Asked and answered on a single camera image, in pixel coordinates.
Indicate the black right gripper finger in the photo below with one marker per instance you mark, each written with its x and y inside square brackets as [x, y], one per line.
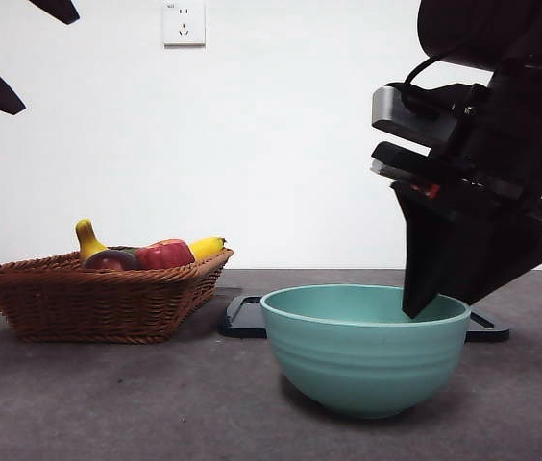
[492, 254]
[425, 249]

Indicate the teal green bowl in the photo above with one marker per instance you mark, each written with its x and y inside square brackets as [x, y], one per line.
[362, 365]

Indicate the dark purple plum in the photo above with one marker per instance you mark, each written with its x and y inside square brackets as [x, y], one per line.
[110, 261]

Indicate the yellow banana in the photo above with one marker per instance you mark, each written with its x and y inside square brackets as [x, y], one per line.
[87, 237]

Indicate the dark rectangular tray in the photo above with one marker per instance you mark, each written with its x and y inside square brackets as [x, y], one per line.
[239, 332]

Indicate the brown wicker basket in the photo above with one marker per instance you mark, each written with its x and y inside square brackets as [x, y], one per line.
[88, 307]

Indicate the red apple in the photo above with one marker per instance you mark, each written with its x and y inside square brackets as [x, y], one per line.
[165, 254]

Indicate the white wall socket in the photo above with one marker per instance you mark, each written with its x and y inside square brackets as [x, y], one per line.
[184, 24]

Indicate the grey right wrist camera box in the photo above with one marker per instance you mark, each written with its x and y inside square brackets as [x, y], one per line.
[384, 108]

